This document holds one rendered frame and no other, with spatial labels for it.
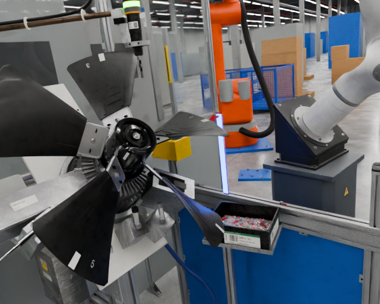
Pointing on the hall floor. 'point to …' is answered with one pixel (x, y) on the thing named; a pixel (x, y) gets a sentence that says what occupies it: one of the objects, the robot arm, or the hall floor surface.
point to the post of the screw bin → (230, 275)
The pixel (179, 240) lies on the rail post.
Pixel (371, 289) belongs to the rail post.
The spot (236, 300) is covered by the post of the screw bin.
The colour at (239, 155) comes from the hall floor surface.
